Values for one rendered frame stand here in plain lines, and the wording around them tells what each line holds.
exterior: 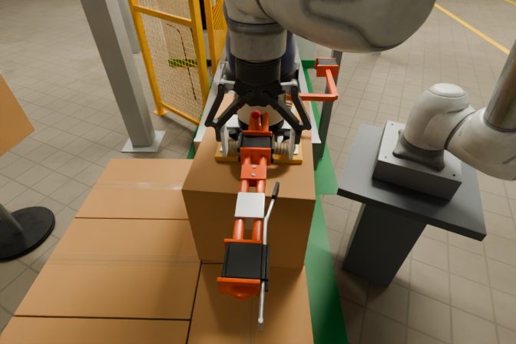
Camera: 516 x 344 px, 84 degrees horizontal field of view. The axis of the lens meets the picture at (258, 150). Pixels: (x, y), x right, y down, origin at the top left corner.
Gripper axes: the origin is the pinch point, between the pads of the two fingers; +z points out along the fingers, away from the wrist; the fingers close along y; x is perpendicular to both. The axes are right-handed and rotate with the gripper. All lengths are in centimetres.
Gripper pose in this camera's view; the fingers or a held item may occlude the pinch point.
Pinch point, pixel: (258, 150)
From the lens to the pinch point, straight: 59.4
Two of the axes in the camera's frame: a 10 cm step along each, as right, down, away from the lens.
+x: -0.6, 6.4, -7.7
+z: 0.0, 7.7, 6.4
